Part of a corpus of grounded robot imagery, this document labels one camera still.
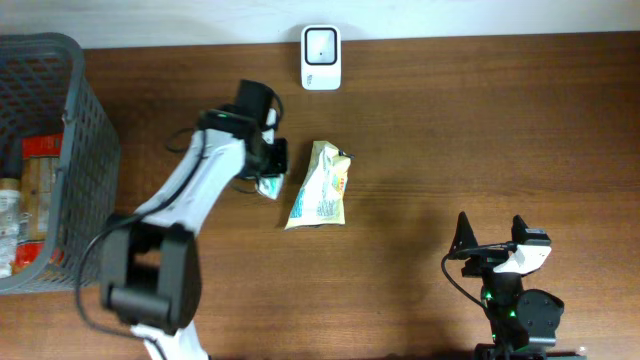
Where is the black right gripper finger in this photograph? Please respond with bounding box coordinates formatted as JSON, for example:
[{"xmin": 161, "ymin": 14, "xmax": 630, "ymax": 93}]
[
  {"xmin": 511, "ymin": 215, "xmax": 530, "ymax": 245},
  {"xmin": 449, "ymin": 211, "xmax": 478, "ymax": 258}
]

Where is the teal tissue pack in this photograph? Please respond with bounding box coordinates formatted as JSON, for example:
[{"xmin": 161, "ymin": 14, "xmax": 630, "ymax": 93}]
[{"xmin": 256, "ymin": 174, "xmax": 284, "ymax": 200}]

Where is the yellow chip bag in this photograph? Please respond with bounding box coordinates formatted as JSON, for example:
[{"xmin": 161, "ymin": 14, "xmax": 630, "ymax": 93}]
[{"xmin": 285, "ymin": 141, "xmax": 352, "ymax": 230}]

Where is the orange pasta package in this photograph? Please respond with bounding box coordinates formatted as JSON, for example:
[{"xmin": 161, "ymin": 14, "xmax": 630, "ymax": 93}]
[{"xmin": 12, "ymin": 133, "xmax": 63, "ymax": 275}]

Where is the white tube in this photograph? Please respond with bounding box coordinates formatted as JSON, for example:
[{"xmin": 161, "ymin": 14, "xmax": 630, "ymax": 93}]
[{"xmin": 0, "ymin": 178, "xmax": 21, "ymax": 278}]

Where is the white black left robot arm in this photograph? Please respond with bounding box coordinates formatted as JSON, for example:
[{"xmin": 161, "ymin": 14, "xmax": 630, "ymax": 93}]
[{"xmin": 95, "ymin": 80, "xmax": 289, "ymax": 359}]

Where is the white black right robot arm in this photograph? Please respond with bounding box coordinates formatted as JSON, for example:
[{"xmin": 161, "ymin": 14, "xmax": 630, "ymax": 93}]
[{"xmin": 441, "ymin": 213, "xmax": 564, "ymax": 359}]

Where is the white barcode scanner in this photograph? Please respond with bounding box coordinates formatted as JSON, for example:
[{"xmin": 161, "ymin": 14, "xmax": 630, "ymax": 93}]
[{"xmin": 300, "ymin": 24, "xmax": 342, "ymax": 91}]

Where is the grey plastic mesh basket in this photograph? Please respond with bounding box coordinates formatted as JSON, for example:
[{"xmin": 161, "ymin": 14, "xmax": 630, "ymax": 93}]
[{"xmin": 1, "ymin": 33, "xmax": 121, "ymax": 295}]

